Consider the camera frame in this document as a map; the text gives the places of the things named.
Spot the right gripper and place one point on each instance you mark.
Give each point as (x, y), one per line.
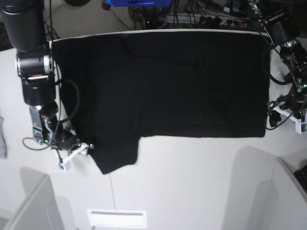
(65, 140)

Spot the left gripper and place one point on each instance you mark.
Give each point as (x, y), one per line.
(297, 103)

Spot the black T-shirt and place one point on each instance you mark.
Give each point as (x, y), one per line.
(186, 84)

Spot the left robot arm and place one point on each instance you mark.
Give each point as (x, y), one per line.
(282, 30)

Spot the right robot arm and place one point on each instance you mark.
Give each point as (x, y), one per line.
(25, 25)

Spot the grey cloth at left edge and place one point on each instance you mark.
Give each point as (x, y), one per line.
(3, 147)

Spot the black keyboard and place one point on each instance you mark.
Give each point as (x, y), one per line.
(301, 176)

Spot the white box bottom left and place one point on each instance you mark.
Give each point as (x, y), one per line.
(28, 202)

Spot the white box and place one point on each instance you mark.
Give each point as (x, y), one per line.
(28, 202)
(279, 203)

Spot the white slot plate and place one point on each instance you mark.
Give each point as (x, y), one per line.
(117, 218)

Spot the white box right side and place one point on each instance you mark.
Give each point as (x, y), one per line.
(279, 203)

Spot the white power strip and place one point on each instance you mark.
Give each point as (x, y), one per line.
(190, 18)

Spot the blue box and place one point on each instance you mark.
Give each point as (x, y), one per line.
(139, 3)

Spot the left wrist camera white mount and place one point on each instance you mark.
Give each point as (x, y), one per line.
(277, 116)

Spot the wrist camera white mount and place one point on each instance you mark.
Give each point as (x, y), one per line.
(79, 149)
(277, 116)

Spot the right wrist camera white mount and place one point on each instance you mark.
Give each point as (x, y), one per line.
(79, 149)

